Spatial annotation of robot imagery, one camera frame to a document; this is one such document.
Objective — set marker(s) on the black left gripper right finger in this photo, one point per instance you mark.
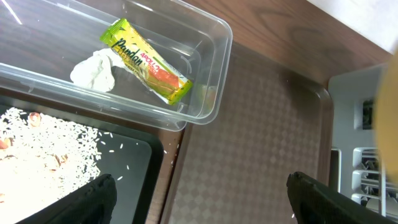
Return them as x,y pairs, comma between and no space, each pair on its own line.
314,202

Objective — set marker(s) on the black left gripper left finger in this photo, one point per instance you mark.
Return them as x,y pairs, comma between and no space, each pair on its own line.
92,203

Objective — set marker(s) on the rice leftovers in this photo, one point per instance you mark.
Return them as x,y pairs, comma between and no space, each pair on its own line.
45,158

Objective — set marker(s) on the yellow plate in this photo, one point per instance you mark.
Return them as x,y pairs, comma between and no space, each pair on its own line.
385,119

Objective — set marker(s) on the white napkin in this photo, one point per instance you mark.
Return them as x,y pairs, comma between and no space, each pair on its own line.
95,72

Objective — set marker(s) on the green orange snack wrapper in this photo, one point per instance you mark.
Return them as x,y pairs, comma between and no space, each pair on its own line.
145,62

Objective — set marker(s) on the grey plastic dishwasher rack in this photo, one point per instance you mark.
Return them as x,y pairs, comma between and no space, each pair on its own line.
362,178

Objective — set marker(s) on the clear plastic waste bin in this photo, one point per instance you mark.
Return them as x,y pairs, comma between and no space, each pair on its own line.
42,41

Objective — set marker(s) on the black plastic tray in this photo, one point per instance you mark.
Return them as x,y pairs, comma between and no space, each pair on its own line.
132,157

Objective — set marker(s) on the brown plastic serving tray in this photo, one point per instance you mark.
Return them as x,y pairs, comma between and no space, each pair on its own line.
271,123

